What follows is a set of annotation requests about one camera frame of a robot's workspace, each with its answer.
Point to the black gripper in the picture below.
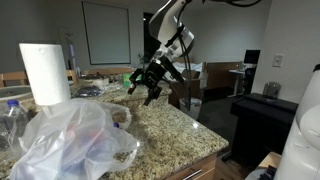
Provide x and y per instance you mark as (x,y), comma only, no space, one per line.
(155,75)

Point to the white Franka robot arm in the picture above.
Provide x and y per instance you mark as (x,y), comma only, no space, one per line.
(166,23)

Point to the dark plastic bag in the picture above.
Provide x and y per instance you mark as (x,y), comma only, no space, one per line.
(87,91)

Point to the translucent white plastic bag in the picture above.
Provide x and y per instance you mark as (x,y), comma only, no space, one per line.
(66,140)

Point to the green potted plant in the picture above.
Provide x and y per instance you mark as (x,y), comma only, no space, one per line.
(143,60)

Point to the white round container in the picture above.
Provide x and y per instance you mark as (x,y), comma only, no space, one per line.
(95,80)

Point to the white projection screen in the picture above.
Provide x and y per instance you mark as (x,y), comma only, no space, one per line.
(106,33)

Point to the white desk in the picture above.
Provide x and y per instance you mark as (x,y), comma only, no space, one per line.
(236,71)

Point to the white paper towel roll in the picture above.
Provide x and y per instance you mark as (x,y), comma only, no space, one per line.
(45,71)

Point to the wooden drawer front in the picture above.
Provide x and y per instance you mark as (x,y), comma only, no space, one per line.
(206,166)

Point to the black office chair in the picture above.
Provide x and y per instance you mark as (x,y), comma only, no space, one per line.
(248,80)

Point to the black computer monitor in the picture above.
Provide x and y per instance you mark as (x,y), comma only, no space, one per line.
(252,56)

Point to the black cabinet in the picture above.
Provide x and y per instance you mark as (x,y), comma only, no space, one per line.
(260,126)

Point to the grey rounded container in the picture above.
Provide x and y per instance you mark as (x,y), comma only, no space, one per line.
(271,90)

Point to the clear plastic bottle blue cap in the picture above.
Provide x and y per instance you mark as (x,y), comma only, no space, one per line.
(15,121)

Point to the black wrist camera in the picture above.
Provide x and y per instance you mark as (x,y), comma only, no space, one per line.
(173,71)

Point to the white light switch plate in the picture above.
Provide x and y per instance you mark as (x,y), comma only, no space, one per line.
(278,60)

